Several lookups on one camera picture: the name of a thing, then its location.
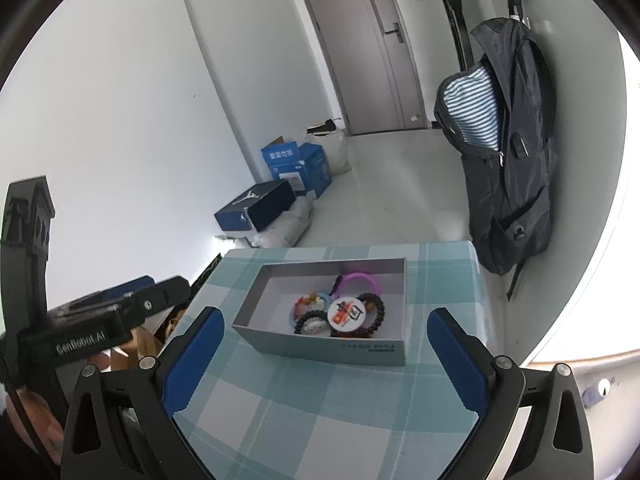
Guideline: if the black metal rack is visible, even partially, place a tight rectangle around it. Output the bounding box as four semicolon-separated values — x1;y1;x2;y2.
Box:
434;0;475;72

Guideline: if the dark backpack striped lining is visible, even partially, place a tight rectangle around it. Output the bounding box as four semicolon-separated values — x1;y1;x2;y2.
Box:
433;17;558;302

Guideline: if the grey door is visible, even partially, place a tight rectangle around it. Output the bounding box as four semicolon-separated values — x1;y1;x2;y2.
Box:
294;0;432;137

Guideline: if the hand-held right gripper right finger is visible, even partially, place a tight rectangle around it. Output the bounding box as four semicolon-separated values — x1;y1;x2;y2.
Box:
429;307;593;480

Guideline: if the black bead bracelet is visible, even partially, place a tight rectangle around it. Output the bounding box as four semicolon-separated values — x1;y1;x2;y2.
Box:
294;310;332;337
356;292;387;337

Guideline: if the white tall plastic bag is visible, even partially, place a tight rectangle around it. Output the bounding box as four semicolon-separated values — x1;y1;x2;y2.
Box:
303;120;353;176

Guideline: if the dark blue shoe box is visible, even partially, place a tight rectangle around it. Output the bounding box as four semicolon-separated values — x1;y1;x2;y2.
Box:
215;180;296;232

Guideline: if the blue cardboard box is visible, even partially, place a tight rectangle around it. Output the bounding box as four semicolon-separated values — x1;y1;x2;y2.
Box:
295;143;333;197
261;136;302;182

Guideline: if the person's left hand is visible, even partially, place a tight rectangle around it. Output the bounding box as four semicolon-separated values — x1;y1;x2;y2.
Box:
12;387;68;466

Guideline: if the grey cardboard box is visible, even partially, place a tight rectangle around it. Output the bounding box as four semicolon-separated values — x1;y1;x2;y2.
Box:
231;257;407;367

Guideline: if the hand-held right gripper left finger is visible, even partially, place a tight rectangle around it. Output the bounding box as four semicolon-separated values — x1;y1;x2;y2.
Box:
60;306;225;480

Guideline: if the person's left forearm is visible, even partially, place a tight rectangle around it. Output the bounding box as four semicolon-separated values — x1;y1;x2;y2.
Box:
0;405;36;480

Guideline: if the round metal lock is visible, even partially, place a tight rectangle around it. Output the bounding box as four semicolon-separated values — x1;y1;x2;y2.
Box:
584;377;613;407

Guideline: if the teal checked tablecloth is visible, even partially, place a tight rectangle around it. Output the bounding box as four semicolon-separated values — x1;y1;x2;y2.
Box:
170;240;496;480

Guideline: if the purple bracelet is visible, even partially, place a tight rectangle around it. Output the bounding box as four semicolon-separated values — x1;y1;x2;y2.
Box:
334;272;381;306

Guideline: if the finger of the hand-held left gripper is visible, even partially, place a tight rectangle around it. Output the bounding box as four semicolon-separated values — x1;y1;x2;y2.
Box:
117;276;192;332
55;275;157;317

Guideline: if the thin black cable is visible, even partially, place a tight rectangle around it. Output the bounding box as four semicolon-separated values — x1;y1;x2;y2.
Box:
0;385;56;476

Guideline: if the small round printed badge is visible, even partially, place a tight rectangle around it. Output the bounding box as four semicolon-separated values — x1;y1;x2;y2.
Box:
327;296;367;337

